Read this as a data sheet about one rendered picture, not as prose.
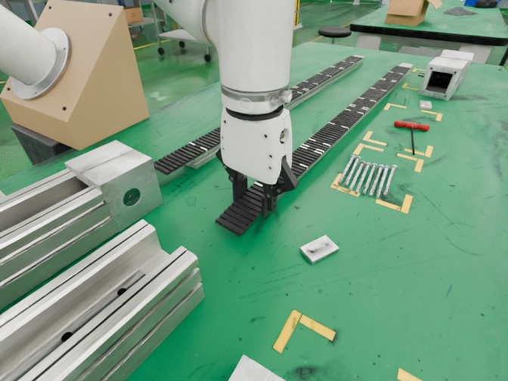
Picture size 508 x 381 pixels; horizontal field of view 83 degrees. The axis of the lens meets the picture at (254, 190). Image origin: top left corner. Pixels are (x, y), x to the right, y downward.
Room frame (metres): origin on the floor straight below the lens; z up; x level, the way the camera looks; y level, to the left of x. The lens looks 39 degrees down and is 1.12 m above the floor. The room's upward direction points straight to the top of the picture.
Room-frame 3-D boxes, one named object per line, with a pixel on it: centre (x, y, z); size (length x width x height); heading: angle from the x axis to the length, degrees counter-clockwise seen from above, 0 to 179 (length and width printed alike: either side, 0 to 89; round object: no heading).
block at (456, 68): (0.94, -0.59, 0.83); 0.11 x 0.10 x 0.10; 51
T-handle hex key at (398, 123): (0.61, -0.38, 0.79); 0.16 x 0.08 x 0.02; 159
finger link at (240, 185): (0.38, 0.03, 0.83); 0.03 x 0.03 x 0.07; 53
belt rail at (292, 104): (0.89, -0.15, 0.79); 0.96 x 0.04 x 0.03; 143
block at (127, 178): (0.39, 0.24, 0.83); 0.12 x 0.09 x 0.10; 53
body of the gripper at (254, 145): (0.36, 0.00, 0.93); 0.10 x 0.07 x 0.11; 53
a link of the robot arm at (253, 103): (0.36, 0.00, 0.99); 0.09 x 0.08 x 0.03; 53
